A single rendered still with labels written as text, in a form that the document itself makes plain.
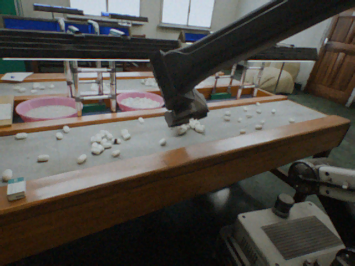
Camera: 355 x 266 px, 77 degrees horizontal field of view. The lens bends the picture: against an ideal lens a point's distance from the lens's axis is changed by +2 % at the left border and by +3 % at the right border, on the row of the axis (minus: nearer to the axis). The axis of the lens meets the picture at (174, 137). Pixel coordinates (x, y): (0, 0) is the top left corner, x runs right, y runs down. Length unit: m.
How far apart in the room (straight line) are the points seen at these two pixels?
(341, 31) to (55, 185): 5.47
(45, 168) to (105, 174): 0.20
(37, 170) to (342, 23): 5.50
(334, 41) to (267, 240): 5.01
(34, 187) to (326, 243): 1.05
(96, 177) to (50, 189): 0.12
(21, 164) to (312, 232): 1.11
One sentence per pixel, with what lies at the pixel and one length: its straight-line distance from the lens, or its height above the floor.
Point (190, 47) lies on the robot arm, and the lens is 0.36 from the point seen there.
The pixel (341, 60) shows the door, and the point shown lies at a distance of 5.56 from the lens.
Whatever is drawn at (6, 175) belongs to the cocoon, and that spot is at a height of 0.76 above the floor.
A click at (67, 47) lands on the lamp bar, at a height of 1.07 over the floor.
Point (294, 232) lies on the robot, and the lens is 1.11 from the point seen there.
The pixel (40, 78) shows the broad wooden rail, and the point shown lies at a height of 0.76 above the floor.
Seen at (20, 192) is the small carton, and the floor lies 0.78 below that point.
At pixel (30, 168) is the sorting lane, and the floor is 0.74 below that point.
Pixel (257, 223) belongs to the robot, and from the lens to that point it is 1.06.
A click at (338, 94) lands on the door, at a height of 0.16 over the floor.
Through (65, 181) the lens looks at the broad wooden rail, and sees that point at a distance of 0.69.
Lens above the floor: 1.20
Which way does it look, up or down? 29 degrees down
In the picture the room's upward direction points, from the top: 7 degrees clockwise
